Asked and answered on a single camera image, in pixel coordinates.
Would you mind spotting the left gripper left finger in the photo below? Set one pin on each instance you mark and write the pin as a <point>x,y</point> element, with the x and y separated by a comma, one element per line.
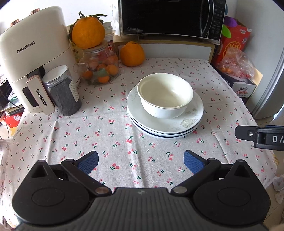
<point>78,171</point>

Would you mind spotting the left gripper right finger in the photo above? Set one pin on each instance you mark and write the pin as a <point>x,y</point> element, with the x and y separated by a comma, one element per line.
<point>203,170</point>

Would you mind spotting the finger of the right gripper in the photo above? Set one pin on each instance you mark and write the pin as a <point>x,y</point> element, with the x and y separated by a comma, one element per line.
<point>246,133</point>

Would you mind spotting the white swirl pattern plate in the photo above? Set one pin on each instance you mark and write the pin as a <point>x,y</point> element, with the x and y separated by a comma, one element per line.
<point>188,119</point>

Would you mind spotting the large cream bowl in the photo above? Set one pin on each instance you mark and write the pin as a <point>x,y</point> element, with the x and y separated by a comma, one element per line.
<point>164,95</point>

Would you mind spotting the dark Ganten water carton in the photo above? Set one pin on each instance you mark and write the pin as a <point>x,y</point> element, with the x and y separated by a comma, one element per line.
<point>243,87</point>

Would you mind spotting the cherry print tablecloth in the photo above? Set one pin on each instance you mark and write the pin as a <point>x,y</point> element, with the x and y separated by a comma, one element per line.
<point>127,156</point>

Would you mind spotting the plastic bag of fruit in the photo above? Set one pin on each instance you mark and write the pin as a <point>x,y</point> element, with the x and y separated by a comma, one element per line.
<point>236,63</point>

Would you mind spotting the red box on shelf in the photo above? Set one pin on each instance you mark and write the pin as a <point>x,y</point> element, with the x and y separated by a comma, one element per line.
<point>12,121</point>

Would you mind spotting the clear jar dark contents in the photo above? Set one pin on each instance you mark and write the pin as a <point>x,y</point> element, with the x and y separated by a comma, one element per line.
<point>61,88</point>

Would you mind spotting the red cardboard gift box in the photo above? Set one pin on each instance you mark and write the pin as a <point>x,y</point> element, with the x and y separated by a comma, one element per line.
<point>239,37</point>

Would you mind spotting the glass jar of tangerines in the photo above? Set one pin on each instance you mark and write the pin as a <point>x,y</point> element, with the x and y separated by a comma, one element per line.
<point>98,66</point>

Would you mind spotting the purple green plush toy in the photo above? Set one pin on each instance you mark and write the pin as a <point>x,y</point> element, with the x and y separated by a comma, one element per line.
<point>227,24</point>

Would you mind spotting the silver refrigerator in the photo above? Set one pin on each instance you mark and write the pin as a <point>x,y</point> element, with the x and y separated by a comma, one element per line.
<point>265,49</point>

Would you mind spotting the white wooden microwave stand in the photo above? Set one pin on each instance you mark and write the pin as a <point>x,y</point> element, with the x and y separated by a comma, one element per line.
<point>169,46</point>

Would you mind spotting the black microwave oven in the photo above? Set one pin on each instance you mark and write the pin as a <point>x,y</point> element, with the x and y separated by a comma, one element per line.
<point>202,19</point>

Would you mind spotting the large orange on table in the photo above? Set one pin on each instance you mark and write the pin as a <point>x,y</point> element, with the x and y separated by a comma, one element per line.
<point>132,54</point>

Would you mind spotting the cream air fryer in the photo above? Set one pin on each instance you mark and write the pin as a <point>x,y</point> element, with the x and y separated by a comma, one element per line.
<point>34,46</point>

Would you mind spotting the stack of paper cups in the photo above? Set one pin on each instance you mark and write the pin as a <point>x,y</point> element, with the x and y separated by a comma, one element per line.
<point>108,31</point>

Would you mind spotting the large orange on jar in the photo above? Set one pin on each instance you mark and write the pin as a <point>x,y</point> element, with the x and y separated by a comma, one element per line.
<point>88,31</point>

